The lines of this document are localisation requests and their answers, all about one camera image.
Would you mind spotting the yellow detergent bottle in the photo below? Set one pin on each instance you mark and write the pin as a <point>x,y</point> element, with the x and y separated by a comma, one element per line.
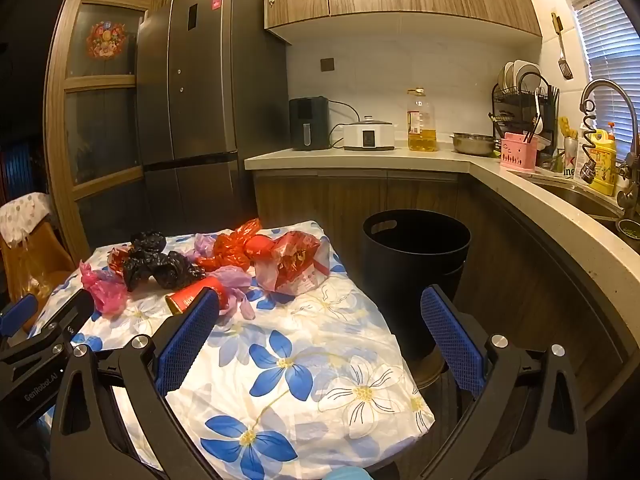
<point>605,160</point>

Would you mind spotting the cooking oil bottle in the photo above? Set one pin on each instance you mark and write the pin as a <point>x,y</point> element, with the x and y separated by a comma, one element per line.
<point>421,130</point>

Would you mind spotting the steel sink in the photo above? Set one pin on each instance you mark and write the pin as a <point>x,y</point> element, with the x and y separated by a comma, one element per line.
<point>580,200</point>

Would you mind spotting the wooden framed glass door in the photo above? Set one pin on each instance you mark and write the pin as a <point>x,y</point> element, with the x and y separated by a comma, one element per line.
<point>100,82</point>

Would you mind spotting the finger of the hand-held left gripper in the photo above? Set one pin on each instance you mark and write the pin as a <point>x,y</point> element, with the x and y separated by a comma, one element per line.
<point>15,316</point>
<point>65,312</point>

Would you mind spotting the red printed paper cup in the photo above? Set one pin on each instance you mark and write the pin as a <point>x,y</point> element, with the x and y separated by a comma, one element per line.
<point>185,300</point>

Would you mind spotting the white electric cooker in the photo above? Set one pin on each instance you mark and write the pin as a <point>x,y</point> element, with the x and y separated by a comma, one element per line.
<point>370,137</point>

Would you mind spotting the pink plastic bag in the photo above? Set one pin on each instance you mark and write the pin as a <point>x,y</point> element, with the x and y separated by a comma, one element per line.
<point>107,290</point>

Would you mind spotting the orange chair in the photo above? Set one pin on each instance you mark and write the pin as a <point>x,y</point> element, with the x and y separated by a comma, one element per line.
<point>45,255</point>

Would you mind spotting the person's right hand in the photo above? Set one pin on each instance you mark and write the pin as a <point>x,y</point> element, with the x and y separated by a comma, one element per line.
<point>350,475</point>

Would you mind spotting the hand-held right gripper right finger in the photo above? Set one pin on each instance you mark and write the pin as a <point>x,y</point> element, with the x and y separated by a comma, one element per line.
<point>452,340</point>

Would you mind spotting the blue floral tablecloth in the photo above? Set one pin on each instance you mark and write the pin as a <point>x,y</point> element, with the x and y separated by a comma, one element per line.
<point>300,360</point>

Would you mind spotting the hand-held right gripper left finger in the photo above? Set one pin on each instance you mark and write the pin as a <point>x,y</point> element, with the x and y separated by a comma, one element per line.
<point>187,340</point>

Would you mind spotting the steel kitchen faucet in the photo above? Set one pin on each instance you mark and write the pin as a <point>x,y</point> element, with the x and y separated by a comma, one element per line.
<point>600,84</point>

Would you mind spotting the red plastic bag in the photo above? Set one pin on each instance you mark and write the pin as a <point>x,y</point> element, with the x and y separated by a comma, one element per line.
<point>230,250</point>

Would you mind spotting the silver beer can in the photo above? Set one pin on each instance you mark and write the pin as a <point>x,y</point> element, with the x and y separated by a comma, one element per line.
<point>570,160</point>

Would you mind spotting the purple plastic bag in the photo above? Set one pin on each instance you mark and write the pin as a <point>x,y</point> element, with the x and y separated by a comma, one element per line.
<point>202,243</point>
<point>235,287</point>

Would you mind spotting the polka dot cloth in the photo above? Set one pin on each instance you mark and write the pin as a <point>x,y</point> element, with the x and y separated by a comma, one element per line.
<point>25,215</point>

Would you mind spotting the black trash bin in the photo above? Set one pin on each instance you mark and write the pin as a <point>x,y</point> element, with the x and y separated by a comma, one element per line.
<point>415,260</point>

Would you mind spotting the pink utensil holder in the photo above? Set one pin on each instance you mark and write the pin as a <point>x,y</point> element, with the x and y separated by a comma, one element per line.
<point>517,155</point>

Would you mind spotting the steel sink strainer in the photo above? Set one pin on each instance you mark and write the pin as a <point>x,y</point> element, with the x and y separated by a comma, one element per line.
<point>629,230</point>

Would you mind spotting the dark steel refrigerator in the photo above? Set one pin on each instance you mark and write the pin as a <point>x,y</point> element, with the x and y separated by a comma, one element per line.
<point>200,85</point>

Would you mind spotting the red and white printed bag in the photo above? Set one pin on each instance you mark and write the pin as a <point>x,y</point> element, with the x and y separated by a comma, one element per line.
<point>295,260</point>

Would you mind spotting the hanging slotted spatula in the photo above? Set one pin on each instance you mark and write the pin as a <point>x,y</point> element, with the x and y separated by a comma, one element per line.
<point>565,67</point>

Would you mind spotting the white spoon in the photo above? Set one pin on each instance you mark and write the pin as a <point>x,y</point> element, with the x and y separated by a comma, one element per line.
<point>537,110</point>

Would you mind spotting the window blinds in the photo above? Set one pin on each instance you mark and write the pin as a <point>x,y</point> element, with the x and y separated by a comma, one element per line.
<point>610,50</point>

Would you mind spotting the red round door decal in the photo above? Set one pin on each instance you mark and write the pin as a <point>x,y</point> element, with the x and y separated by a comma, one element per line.
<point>104,40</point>

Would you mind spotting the steel bowl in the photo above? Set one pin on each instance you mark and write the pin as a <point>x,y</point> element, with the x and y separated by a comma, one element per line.
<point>472,145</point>

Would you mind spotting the white plate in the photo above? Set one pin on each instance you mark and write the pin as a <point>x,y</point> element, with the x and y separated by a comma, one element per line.
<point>509,74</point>
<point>527,71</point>

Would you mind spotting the wooden kitchen counter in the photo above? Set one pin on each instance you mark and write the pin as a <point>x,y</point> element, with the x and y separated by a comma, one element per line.
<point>320,200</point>

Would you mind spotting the black air fryer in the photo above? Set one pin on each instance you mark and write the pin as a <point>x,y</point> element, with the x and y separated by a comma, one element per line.
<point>309,125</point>

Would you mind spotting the dark wall socket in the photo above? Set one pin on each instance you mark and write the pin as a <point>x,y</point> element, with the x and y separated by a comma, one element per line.
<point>327,64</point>

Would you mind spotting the black plastic bag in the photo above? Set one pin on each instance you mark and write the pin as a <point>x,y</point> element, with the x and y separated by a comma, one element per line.
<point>155,265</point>

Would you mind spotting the red patterned wrapper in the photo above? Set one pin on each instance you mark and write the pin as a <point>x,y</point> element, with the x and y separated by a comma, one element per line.
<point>117,260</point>

